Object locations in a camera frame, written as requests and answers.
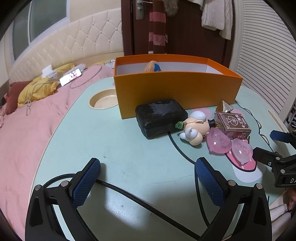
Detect brown playing card box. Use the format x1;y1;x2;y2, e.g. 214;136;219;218
214;112;251;140

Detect pink heart shaped jelly toy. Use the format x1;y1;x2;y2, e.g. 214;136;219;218
206;128;232;154

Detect silver cone key ring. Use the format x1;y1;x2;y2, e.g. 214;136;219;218
216;99;234;114

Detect white haired doll figurine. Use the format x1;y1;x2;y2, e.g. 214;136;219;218
175;110;216;146

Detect black glitter case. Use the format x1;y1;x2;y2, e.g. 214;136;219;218
135;99;188;139

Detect tan round plush toy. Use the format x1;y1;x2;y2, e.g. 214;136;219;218
144;61;161;73

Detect person right hand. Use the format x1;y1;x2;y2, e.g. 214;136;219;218
287;187;296;210

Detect pink bed blanket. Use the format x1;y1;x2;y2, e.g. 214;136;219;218
1;65;113;240

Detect white louvered closet door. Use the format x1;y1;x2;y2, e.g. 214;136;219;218
229;1;295;121

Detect orange cardboard box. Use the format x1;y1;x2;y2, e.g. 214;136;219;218
114;54;243;119

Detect dark red pillow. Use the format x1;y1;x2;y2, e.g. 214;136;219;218
4;81;31;114

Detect yellow pillow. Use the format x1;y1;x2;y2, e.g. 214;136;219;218
18;63;75;108

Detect cream knitted sweater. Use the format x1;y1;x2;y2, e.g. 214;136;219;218
191;0;233;40

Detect dark brown wooden door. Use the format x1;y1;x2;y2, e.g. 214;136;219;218
121;0;233;67

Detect white charger adapter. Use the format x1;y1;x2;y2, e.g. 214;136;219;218
41;65;58;80

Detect maroon pink striped scarf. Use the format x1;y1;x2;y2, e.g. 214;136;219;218
148;1;167;54

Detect grey fur collar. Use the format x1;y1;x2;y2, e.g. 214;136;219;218
163;0;178;16

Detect cream tufted headboard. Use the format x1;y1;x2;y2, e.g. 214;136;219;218
8;8;123;83

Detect window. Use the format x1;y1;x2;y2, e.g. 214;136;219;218
10;0;70;63

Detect black cable on table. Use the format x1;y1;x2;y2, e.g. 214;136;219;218
43;131;209;240

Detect grey charging cable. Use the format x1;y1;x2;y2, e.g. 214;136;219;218
24;64;103;117

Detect silver door handle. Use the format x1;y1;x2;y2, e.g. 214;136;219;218
136;0;153;20

